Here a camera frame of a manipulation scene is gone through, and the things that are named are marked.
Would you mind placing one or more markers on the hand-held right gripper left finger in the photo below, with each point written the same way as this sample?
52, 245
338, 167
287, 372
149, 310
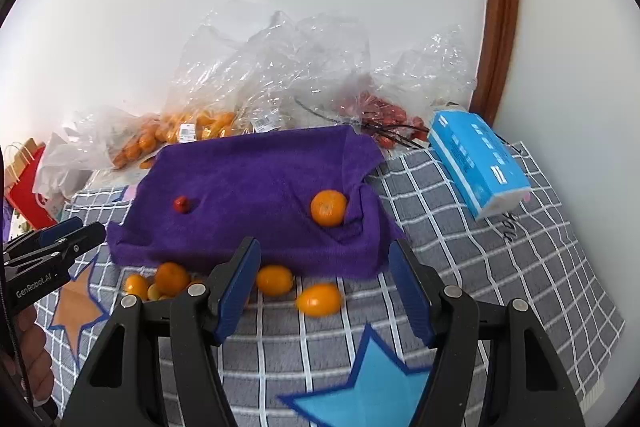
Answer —
240, 292

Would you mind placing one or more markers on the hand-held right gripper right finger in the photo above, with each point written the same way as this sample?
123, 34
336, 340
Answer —
407, 292

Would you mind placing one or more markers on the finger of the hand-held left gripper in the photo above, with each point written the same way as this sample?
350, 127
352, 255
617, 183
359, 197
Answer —
75, 246
57, 232

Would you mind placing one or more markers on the small orange kumquat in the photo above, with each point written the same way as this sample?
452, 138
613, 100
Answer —
273, 280
319, 299
136, 285

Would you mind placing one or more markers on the dark orange tangerine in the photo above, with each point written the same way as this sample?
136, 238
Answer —
171, 278

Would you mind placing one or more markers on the small yellowish kumquat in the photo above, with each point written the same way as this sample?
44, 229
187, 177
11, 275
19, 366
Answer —
153, 292

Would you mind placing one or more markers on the red cherry tomato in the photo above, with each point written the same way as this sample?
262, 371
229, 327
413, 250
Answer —
181, 204

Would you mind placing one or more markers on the purple towel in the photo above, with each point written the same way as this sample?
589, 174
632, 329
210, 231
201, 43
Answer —
250, 177

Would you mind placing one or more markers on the person's left hand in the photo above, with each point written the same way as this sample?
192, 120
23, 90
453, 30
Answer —
37, 357

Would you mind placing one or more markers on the red paper bag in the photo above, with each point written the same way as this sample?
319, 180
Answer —
27, 202

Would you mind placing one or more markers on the white plastic bag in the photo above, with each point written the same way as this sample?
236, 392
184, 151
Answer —
60, 167

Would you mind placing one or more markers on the brown kraft paper bag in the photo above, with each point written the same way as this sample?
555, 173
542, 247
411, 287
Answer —
17, 162

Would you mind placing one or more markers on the grey checkered star mat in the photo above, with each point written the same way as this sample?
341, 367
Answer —
500, 267

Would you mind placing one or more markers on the loose small orange fruit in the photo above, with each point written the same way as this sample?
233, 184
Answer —
147, 163

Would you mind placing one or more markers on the clear plastic bag of tangerines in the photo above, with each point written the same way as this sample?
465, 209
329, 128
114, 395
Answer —
97, 129

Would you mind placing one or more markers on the pile of bagged tangerines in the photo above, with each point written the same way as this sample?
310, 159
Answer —
135, 144

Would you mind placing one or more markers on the blue tissue pack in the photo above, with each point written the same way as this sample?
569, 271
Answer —
470, 157

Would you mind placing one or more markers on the pile of bagged kumquats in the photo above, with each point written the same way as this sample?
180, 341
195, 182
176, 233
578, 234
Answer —
210, 124

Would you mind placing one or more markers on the pile of red cherry tomatoes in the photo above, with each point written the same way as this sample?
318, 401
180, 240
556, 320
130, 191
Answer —
390, 112

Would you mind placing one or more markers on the clear plastic bag of tomatoes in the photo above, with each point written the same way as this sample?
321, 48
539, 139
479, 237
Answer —
425, 77

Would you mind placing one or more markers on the clear plastic bag of kumquats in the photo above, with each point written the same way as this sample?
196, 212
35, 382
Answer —
210, 67

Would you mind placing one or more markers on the large crumpled clear plastic bag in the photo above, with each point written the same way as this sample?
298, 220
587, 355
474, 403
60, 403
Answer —
315, 67

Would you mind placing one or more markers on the brown wooden door frame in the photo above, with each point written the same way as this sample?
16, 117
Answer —
500, 7

